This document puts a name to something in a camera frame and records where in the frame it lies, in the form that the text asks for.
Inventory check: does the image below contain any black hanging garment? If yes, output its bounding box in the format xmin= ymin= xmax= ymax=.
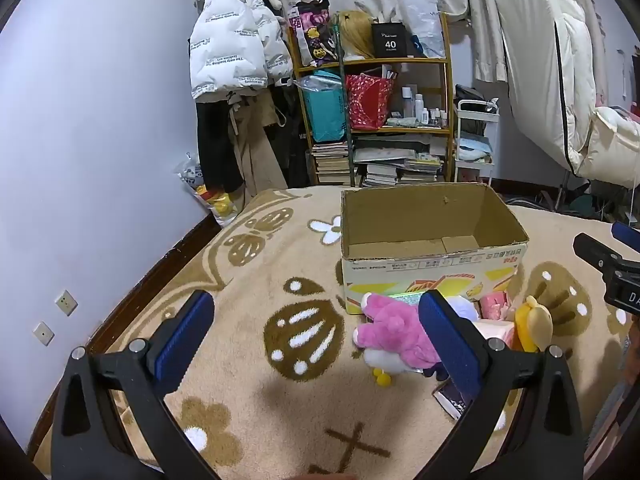
xmin=195 ymin=100 xmax=246 ymax=196

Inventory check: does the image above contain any beige patterned rug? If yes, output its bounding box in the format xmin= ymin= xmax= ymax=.
xmin=30 ymin=182 xmax=640 ymax=480

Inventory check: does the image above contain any blond wig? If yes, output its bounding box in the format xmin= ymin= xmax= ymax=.
xmin=332 ymin=10 xmax=378 ymax=61

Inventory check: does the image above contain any white plastic bag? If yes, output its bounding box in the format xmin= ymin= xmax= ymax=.
xmin=402 ymin=0 xmax=446 ymax=58

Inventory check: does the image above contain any cardboard box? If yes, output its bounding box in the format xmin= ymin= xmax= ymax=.
xmin=340 ymin=182 xmax=531 ymax=316

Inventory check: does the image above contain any red bag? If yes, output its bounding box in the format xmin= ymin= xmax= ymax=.
xmin=345 ymin=74 xmax=396 ymax=131

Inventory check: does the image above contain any peach plush toy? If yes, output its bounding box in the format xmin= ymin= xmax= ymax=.
xmin=472 ymin=321 xmax=518 ymax=353

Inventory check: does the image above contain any pink plush toy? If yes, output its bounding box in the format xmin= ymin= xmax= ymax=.
xmin=352 ymin=292 xmax=446 ymax=388

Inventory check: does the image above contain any white puffer jacket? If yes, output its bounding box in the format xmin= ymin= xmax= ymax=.
xmin=189 ymin=0 xmax=295 ymax=106

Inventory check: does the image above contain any group of toiletry bottles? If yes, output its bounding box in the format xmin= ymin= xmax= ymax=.
xmin=387 ymin=85 xmax=448 ymax=128

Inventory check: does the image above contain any black tissue pack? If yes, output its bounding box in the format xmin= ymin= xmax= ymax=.
xmin=432 ymin=380 xmax=473 ymax=421

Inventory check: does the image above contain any yellow wooden shelf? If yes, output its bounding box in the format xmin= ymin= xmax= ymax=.
xmin=287 ymin=10 xmax=456 ymax=188

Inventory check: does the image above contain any black box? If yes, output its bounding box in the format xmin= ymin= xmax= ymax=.
xmin=371 ymin=22 xmax=413 ymax=59

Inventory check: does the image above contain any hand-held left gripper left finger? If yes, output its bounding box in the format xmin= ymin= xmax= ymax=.
xmin=47 ymin=289 xmax=221 ymax=480

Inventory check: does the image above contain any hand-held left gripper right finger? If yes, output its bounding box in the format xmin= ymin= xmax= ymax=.
xmin=417 ymin=289 xmax=586 ymax=480

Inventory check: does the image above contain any yellow plush toy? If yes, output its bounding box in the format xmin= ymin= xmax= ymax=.
xmin=514 ymin=295 xmax=555 ymax=356

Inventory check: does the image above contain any clear plastic bag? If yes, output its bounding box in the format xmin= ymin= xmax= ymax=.
xmin=175 ymin=152 xmax=236 ymax=228

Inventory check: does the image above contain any patterned printed bag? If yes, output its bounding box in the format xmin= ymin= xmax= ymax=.
xmin=290 ymin=0 xmax=341 ymax=68

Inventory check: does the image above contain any beige hanging garment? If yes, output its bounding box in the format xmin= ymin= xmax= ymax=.
xmin=227 ymin=92 xmax=291 ymax=211

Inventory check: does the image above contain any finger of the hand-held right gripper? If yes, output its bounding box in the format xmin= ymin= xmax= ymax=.
xmin=572 ymin=232 xmax=626 ymax=272
xmin=611 ymin=222 xmax=640 ymax=249

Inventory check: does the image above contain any person's right forearm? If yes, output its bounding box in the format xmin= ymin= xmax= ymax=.
xmin=617 ymin=317 xmax=640 ymax=391

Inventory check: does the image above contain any white trolley cart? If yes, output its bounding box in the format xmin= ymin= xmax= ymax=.
xmin=452 ymin=97 xmax=501 ymax=186

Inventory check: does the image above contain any stack of books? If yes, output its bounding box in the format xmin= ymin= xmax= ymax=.
xmin=311 ymin=132 xmax=446 ymax=188

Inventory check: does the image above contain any teal bag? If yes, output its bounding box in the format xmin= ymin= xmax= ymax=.
xmin=300 ymin=71 xmax=348 ymax=143

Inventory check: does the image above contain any green packet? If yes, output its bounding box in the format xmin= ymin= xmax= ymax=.
xmin=387 ymin=291 xmax=426 ymax=308

